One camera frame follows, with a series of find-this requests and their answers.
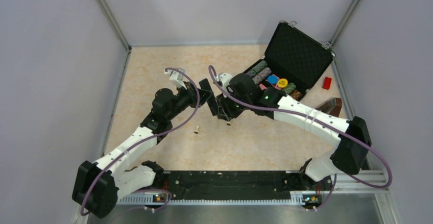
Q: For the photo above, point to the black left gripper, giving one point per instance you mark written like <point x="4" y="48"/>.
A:
<point x="192" y="93"/>

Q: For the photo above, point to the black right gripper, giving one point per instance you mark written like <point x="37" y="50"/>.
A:
<point x="225" y="113"/>

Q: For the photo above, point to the black remote control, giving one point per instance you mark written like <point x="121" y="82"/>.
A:
<point x="207" y="96"/>

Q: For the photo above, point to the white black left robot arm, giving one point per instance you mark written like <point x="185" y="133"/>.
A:
<point x="100" y="184"/>

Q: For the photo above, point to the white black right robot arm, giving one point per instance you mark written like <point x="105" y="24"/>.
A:
<point x="350" y="139"/>

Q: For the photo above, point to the blue round chip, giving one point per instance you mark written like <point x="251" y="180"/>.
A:
<point x="272" y="79"/>

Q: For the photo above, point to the yellow big blind chip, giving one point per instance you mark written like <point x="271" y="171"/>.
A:
<point x="282" y="83"/>

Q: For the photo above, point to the green chip stack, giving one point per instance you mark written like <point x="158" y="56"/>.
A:
<point x="291" y="87"/>

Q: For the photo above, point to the orange black chip stack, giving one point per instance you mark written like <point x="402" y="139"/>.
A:
<point x="297" y="95"/>

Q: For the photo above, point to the black poker chip case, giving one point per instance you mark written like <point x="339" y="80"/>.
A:
<point x="295" y="56"/>

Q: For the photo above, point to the red toy brick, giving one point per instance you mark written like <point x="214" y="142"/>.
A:
<point x="327" y="83"/>

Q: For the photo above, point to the brown metronome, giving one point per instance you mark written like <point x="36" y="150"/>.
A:
<point x="332" y="106"/>

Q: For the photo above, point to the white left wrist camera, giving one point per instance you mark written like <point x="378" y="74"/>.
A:
<point x="176" y="77"/>

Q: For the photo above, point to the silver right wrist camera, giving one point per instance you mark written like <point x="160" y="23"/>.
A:
<point x="224" y="79"/>

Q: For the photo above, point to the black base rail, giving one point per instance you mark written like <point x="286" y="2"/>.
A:
<point x="229" y="188"/>

